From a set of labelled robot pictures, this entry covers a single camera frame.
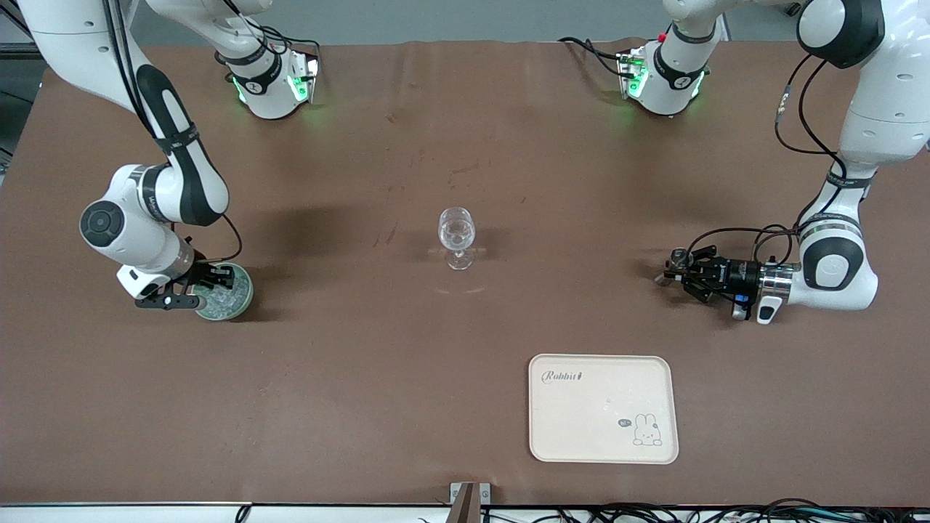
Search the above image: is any steel jigger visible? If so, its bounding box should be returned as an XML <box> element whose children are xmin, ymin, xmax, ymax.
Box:
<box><xmin>656</xmin><ymin>248</ymin><xmax>695</xmax><ymax>285</ymax></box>

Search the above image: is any arm base connector panel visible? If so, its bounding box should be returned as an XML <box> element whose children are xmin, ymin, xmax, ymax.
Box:
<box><xmin>287</xmin><ymin>51</ymin><xmax>320</xmax><ymax>104</ymax></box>

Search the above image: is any pile of clear ice cubes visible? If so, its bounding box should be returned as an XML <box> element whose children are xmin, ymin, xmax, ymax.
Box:
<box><xmin>203</xmin><ymin>280</ymin><xmax>248</xmax><ymax>317</ymax></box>

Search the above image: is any clear wine glass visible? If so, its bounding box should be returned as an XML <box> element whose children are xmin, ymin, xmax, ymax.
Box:
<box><xmin>437</xmin><ymin>207</ymin><xmax>477</xmax><ymax>272</ymax></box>

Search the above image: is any pale green bowl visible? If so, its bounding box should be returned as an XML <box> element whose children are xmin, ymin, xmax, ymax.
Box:
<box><xmin>190</xmin><ymin>263</ymin><xmax>254</xmax><ymax>321</ymax></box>

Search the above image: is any cream rabbit print tray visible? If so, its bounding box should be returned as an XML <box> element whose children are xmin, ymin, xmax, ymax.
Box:
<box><xmin>528</xmin><ymin>354</ymin><xmax>680</xmax><ymax>465</ymax></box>

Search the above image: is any brown table mat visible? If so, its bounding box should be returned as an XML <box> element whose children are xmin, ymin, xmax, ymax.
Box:
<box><xmin>0</xmin><ymin>40</ymin><xmax>930</xmax><ymax>507</ymax></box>

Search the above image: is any black cable bundle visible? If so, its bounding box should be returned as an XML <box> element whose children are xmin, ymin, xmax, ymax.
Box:
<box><xmin>480</xmin><ymin>498</ymin><xmax>930</xmax><ymax>523</ymax></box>

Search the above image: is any black arm base cable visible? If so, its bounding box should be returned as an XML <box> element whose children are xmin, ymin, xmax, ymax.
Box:
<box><xmin>218</xmin><ymin>0</ymin><xmax>320</xmax><ymax>81</ymax></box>
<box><xmin>558</xmin><ymin>36</ymin><xmax>627</xmax><ymax>77</ymax></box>

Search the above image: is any aluminium frame profile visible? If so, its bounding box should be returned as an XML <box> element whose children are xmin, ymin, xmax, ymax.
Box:
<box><xmin>0</xmin><ymin>0</ymin><xmax>44</xmax><ymax>60</ymax></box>

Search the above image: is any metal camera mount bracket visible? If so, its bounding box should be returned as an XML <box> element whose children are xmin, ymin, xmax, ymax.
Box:
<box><xmin>449</xmin><ymin>482</ymin><xmax>492</xmax><ymax>523</ymax></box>

